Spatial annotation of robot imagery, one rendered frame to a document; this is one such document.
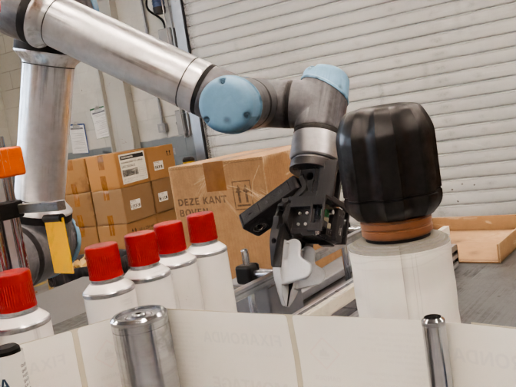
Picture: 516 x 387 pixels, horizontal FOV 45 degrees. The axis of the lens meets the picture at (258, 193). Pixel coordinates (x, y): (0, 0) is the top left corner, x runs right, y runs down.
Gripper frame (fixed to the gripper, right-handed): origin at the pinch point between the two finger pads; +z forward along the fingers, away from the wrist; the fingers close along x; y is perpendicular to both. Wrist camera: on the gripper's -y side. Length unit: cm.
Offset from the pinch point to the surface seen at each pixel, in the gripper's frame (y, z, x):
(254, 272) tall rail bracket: -7.4, -3.9, 2.1
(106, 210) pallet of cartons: -301, -92, 195
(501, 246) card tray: 13, -23, 54
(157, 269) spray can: 2.9, 2.9, -27.1
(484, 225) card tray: 2, -35, 79
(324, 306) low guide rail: 4.7, 0.3, 3.8
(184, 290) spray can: 2.2, 3.9, -21.8
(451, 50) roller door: -106, -247, 313
